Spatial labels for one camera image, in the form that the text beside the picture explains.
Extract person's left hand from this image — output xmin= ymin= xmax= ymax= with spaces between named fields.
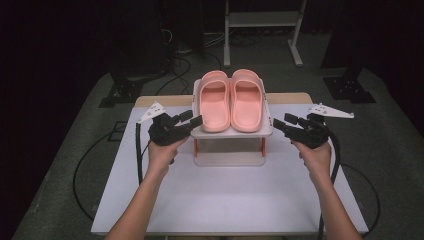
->
xmin=147 ymin=135 xmax=190 ymax=178

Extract wooden table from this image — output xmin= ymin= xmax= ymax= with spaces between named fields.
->
xmin=134 ymin=92 xmax=314 ymax=108

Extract pink rubber slipper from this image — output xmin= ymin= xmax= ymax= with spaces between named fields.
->
xmin=230 ymin=68 xmax=265 ymax=134
xmin=198 ymin=69 xmax=232 ymax=134

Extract black stand base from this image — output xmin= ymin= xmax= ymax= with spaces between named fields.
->
xmin=97 ymin=68 xmax=168 ymax=109
xmin=322 ymin=66 xmax=377 ymax=105

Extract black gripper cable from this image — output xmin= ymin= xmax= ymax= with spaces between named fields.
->
xmin=72 ymin=121 xmax=152 ymax=223
xmin=317 ymin=131 xmax=382 ymax=240

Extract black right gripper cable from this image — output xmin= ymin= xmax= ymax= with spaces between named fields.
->
xmin=317 ymin=131 xmax=382 ymax=240

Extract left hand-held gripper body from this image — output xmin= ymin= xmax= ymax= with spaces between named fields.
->
xmin=136 ymin=101 xmax=194 ymax=147

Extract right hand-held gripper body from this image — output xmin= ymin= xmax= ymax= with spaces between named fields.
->
xmin=289 ymin=102 xmax=355 ymax=150

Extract white metal stand frame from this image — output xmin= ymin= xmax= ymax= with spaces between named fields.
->
xmin=222 ymin=0 xmax=309 ymax=69

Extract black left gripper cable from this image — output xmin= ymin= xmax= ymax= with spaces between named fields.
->
xmin=72 ymin=121 xmax=152 ymax=223

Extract white two-tier shoe rack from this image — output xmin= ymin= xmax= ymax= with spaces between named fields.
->
xmin=189 ymin=77 xmax=275 ymax=168

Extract white table mat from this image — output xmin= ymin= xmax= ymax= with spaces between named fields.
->
xmin=90 ymin=103 xmax=370 ymax=235

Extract black floor cables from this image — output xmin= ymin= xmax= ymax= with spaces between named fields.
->
xmin=153 ymin=26 xmax=224 ymax=97

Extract person's right hand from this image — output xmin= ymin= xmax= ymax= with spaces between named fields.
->
xmin=290 ymin=139 xmax=334 ymax=188

